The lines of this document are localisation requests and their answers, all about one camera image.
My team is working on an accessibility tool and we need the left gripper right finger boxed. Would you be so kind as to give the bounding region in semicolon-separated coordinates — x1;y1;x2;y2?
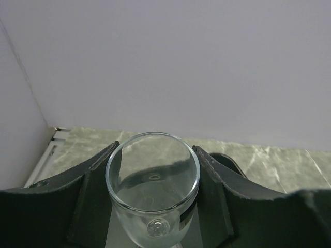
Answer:
193;146;330;247

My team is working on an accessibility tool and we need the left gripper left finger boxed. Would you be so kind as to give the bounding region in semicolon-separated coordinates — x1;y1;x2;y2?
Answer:
1;141;119;247

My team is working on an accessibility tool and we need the clear stemmed wine glass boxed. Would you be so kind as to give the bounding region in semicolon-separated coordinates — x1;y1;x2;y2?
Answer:
105;132;200;247

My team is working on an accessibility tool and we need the black plastic tray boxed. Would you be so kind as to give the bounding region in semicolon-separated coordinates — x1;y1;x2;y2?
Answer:
210;152;248;179

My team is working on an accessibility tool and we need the aluminium frame rail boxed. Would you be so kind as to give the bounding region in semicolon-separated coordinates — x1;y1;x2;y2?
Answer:
24;127;70;188

